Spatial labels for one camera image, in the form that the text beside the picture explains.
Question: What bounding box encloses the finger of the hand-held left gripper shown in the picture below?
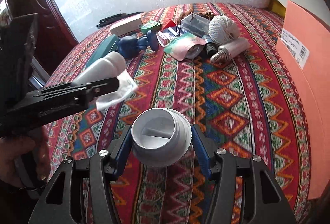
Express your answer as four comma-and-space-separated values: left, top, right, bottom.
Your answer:
33, 77, 120, 101

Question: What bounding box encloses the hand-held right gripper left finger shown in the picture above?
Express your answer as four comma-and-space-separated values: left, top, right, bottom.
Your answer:
29, 126, 133, 224

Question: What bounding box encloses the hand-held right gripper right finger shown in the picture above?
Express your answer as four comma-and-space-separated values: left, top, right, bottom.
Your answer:
191, 124, 297, 224

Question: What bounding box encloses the white tissue packet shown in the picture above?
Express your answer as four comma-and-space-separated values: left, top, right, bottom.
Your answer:
96, 70, 138, 111

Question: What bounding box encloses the white plastic tube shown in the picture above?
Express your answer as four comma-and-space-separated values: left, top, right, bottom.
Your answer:
72, 51, 127, 86

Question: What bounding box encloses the white plastic bulb housing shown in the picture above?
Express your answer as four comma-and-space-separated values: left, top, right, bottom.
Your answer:
131, 108, 192, 168

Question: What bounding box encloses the dark teal case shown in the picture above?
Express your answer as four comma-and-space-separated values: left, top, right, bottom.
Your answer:
86, 34, 119, 70

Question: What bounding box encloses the blue figure toy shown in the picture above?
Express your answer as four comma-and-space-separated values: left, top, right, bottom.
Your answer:
116, 30, 158, 59

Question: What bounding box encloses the mint green pouch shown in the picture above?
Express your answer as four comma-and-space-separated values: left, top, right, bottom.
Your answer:
163, 33, 207, 60

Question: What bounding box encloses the orange storage box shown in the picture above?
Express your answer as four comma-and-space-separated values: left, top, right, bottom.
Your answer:
275, 0, 330, 200

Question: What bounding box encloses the person's left hand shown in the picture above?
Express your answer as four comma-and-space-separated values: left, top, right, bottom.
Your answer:
0, 128, 50, 188

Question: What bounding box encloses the dark red wooden cabinet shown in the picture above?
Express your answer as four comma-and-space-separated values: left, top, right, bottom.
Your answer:
0, 0, 78, 85

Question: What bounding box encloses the red patterned blanket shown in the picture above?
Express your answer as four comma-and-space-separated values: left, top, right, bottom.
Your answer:
42, 2, 319, 224

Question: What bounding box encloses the white long box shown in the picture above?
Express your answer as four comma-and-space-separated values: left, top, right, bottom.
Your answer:
110, 14, 143, 36

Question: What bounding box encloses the black long pen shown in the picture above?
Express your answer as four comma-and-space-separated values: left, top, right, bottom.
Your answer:
96, 12, 143, 29

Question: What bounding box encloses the green tape measure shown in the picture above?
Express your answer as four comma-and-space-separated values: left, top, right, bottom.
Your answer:
140, 21, 162, 35

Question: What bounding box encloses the small blue white packet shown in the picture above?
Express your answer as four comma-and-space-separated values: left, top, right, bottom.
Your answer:
157, 28, 181, 46

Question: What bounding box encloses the red plastic piece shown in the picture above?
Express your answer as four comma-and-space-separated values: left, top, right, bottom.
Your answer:
166, 19, 179, 31

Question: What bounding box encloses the small black bottle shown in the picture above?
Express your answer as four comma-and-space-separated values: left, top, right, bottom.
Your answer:
205, 42, 219, 57

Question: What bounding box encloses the light bulb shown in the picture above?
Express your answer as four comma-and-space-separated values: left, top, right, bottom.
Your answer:
210, 38, 250, 64

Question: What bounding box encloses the clear plastic box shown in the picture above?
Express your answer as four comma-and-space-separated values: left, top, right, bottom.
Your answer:
180, 14, 211, 36

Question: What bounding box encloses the white yarn ball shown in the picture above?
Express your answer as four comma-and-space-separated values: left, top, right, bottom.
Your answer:
207, 15, 240, 45

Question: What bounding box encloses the yellow cushion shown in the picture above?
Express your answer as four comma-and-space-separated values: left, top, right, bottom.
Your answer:
268, 0, 286, 17

